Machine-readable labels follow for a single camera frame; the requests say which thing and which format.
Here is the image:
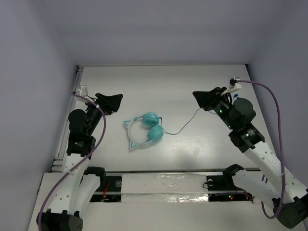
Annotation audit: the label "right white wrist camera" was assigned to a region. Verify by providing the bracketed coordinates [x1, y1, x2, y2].
[221, 76, 242, 95]

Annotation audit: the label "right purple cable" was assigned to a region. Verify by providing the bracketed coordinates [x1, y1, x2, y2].
[237, 79, 287, 219]

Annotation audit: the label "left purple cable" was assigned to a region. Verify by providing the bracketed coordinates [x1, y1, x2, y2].
[37, 91, 107, 228]

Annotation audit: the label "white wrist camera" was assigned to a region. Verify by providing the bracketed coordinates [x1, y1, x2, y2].
[221, 76, 242, 95]
[74, 85, 92, 103]

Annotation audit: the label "left side aluminium rail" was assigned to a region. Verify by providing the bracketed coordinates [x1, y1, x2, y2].
[51, 64, 84, 172]

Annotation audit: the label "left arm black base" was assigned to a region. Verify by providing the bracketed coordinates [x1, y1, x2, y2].
[84, 167, 122, 203]

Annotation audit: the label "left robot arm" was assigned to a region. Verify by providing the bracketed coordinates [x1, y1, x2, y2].
[37, 91, 123, 231]

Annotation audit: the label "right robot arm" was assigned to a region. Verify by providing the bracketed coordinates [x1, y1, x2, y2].
[192, 87, 308, 229]

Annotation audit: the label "blue headphone cable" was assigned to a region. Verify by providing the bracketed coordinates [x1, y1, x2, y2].
[157, 94, 239, 136]

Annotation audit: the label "purple cable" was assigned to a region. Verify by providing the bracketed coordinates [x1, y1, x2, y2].
[237, 79, 287, 219]
[37, 91, 107, 228]

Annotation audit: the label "teal cat-ear headphones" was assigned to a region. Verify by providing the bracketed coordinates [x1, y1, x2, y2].
[123, 112, 164, 151]

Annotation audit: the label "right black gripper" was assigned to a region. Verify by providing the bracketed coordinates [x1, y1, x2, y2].
[192, 87, 236, 130]

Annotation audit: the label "aluminium rail with foil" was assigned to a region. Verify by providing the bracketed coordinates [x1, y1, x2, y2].
[77, 169, 260, 204]

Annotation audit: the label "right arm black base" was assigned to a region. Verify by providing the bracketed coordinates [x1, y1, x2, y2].
[202, 164, 254, 202]

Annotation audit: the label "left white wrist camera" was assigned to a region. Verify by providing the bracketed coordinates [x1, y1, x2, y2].
[74, 85, 92, 103]

